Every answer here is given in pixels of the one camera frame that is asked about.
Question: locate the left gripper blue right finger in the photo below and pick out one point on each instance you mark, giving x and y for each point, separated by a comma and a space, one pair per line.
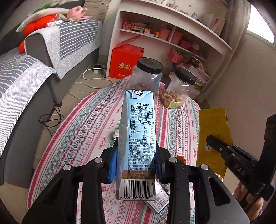
158, 162

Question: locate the yellow snack bag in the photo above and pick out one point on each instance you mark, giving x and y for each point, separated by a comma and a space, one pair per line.
214, 137

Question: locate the white medicine box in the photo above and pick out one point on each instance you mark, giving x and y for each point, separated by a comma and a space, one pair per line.
162, 199

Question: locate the person's right hand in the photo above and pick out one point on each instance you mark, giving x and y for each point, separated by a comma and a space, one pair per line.
256, 208

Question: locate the stack of papers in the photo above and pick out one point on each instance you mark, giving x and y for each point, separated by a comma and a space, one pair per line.
198, 70

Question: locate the orange peel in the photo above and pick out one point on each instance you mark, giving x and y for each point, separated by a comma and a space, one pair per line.
181, 158

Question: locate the pink storage cup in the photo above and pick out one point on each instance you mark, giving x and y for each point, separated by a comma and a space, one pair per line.
164, 33
176, 37

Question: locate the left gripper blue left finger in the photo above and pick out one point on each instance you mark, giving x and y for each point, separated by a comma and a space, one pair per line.
112, 161

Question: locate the red gift box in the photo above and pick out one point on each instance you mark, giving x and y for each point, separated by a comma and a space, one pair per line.
123, 58

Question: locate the patterned pink tablecloth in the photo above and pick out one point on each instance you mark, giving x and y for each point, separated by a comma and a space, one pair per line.
88, 129

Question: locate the pink plastic basket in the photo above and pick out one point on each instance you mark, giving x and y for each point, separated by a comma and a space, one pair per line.
176, 57

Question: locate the striped grey sofa cover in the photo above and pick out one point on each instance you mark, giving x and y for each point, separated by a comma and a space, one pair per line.
68, 43

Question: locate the crumpled white tissue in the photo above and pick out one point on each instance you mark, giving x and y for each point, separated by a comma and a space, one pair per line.
115, 134

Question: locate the jar with nuts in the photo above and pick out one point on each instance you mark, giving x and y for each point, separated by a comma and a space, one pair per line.
177, 90

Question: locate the white bookshelf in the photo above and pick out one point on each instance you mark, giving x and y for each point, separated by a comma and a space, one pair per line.
140, 22

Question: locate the jar with blue label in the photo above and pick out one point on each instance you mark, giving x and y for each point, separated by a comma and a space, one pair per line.
146, 75

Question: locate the grey sofa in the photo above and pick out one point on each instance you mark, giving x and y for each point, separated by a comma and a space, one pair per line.
30, 89

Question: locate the pink plush toy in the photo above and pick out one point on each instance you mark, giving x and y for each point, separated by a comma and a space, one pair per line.
76, 13

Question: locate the orange cushion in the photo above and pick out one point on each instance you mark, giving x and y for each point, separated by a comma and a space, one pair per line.
38, 24

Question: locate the blue milk carton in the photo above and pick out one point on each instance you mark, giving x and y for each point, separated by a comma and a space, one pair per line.
136, 148

